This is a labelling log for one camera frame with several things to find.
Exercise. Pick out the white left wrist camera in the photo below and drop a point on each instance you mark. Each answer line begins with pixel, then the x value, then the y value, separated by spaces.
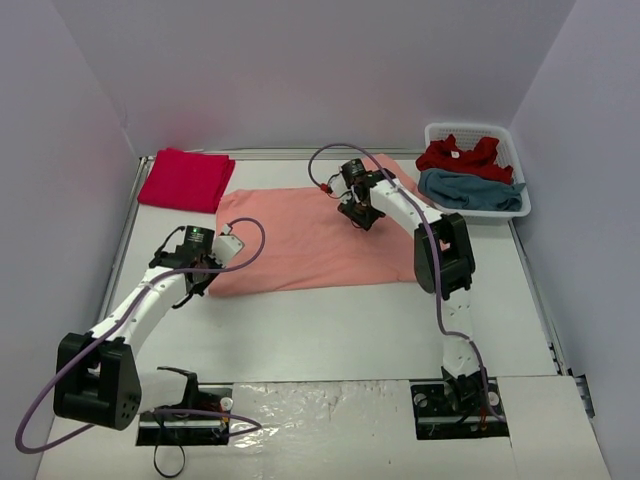
pixel 226 246

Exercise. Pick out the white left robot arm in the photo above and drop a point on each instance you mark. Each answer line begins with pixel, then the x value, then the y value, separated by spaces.
pixel 99 383

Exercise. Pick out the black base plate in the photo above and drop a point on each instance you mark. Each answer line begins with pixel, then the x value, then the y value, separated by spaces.
pixel 190 429
pixel 440 413

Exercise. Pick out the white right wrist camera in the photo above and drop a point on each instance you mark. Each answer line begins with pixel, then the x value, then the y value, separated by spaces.
pixel 336 187

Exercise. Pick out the white plastic laundry basket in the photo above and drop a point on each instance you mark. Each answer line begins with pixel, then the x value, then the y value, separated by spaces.
pixel 467 135

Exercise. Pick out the salmon pink t-shirt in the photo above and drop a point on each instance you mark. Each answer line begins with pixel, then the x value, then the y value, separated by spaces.
pixel 295 239

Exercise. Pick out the blue-grey t-shirt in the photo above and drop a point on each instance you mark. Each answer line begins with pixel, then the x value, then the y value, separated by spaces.
pixel 469 192

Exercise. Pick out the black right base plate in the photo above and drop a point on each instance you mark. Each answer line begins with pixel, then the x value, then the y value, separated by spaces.
pixel 440 413

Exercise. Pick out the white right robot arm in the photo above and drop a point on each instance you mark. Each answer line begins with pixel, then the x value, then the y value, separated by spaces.
pixel 443 263

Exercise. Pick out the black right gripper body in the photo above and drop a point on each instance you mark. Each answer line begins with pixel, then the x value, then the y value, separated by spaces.
pixel 361 214

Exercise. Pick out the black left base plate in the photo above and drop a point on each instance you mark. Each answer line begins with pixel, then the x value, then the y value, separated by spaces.
pixel 190 429

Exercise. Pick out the dark red t-shirt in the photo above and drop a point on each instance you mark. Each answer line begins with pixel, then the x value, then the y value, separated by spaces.
pixel 481 161

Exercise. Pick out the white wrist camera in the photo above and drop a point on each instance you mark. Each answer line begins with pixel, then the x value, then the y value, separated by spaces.
pixel 336 187
pixel 226 246

